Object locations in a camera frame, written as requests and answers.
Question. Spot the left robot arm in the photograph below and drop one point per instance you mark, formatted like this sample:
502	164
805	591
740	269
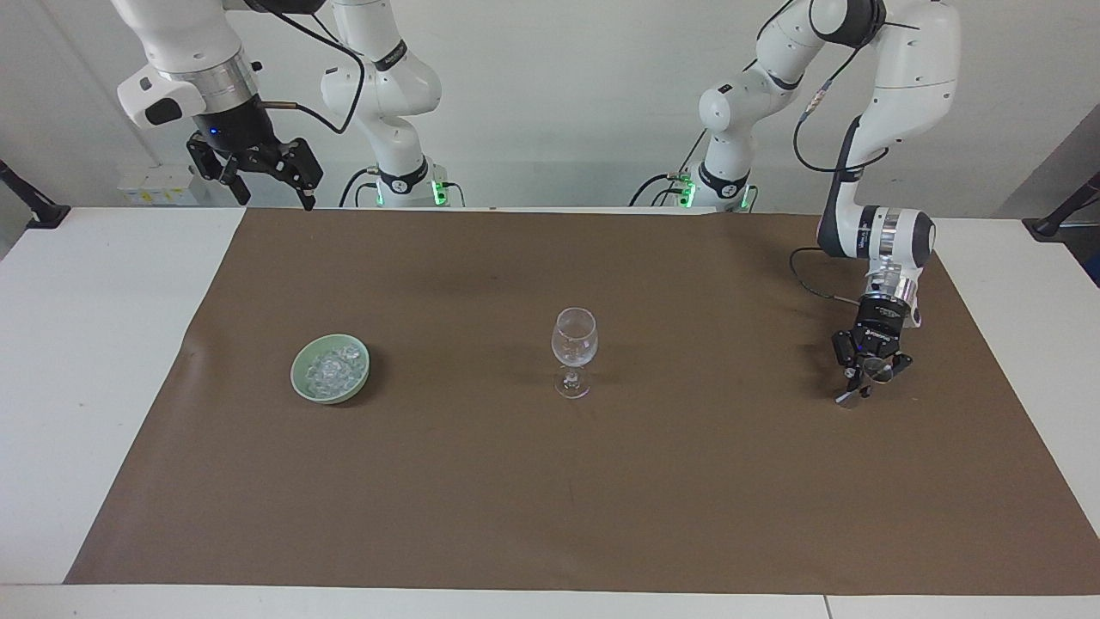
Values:
911	77

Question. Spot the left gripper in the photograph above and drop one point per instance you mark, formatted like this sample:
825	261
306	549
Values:
883	325

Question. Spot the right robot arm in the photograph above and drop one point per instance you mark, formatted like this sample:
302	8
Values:
189	34

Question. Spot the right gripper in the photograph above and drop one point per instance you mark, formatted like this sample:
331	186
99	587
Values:
234	125

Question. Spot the green ceramic bowl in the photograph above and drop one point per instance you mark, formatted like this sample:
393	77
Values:
302	383

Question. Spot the black stand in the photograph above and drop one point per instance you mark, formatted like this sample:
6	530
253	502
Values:
34	206
1061	215

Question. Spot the clear wine glass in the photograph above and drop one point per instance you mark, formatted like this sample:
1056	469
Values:
574	340

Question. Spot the clear ice cube pile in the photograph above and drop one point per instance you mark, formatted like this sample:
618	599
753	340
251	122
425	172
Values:
333	370

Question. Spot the white socket box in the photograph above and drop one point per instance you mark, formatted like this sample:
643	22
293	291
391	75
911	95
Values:
159	187

